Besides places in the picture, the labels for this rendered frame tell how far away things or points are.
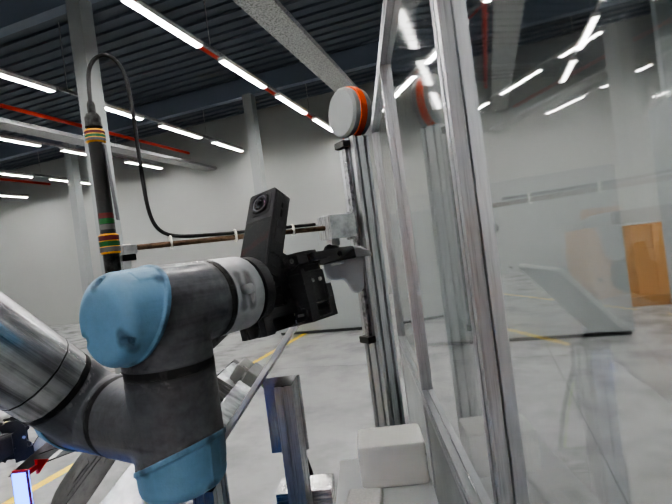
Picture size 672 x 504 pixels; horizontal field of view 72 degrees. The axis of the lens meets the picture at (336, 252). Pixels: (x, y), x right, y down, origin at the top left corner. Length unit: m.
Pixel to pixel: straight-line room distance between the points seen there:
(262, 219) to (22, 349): 0.25
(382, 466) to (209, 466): 0.88
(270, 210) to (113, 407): 0.25
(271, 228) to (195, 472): 0.25
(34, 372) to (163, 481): 0.15
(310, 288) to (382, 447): 0.78
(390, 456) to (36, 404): 0.93
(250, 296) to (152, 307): 0.11
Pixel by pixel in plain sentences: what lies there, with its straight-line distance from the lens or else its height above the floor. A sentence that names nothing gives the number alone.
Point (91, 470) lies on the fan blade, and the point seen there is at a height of 1.03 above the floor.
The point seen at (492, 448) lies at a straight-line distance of 0.67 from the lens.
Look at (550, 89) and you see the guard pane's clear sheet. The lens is 0.39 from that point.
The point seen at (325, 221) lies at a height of 1.55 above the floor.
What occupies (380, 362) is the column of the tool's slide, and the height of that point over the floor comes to 1.11.
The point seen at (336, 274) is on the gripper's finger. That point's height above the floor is 1.44.
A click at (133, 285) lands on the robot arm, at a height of 1.46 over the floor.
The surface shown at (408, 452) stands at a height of 0.95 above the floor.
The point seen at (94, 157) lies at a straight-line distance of 1.20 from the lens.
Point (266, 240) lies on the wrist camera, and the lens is 0.51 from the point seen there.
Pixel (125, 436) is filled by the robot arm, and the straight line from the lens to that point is 0.44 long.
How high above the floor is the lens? 1.47
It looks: level
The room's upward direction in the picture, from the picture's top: 7 degrees counter-clockwise
